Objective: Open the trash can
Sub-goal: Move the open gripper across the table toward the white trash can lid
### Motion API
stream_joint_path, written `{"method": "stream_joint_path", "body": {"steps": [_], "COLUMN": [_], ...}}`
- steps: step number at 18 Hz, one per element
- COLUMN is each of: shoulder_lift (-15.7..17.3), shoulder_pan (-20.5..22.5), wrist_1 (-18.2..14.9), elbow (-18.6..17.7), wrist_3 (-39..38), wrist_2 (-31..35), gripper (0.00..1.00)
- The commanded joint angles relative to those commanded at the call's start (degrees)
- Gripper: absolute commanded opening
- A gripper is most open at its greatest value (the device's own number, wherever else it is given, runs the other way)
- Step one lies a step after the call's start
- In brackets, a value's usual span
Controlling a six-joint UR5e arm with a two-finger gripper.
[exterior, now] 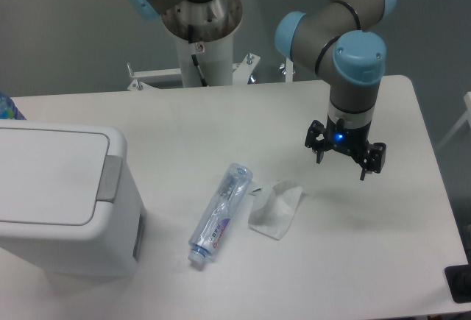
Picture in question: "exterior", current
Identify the crumpled white paper wrapper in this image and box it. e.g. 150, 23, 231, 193
248, 180, 303, 241

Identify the white push-lid trash can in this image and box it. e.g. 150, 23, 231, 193
1, 120, 146, 277

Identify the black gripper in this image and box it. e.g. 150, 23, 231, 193
305, 115, 386, 181

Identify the black cable on pedestal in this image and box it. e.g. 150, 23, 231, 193
186, 24, 208, 88

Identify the white frame at right edge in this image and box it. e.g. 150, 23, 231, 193
436, 92, 470, 151

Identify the empty clear plastic bottle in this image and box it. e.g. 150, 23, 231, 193
188, 163, 253, 267

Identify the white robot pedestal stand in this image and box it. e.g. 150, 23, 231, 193
127, 0, 295, 92

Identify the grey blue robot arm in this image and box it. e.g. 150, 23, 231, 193
275, 0, 397, 177

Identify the blue patterned object at edge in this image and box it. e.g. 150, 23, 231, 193
0, 92, 26, 120

